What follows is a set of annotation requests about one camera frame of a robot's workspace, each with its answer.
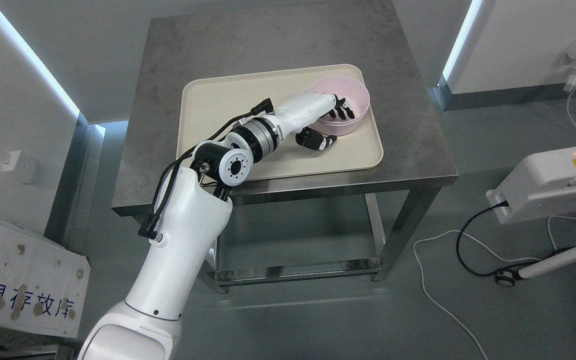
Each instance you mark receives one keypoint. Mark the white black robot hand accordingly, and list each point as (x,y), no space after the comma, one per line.
(304,109)

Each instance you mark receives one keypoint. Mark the stainless steel table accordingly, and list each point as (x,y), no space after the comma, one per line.
(364,33)

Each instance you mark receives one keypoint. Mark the white wall box left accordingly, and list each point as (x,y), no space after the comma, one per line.
(21,167)

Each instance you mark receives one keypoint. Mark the pink bowl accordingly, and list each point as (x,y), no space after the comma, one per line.
(355,93)

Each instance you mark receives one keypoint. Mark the white stand leg with caster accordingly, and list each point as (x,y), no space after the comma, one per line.
(508,277)

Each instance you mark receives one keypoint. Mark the white sign board chinese text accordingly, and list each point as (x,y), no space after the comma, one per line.
(42,285)

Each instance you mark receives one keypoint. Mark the white machine with warning label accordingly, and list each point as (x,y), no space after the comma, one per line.
(541,185)

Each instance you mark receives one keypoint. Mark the beige plastic tray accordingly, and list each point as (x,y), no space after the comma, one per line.
(208,103)

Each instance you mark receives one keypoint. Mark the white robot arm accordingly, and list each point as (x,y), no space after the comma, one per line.
(190,208)

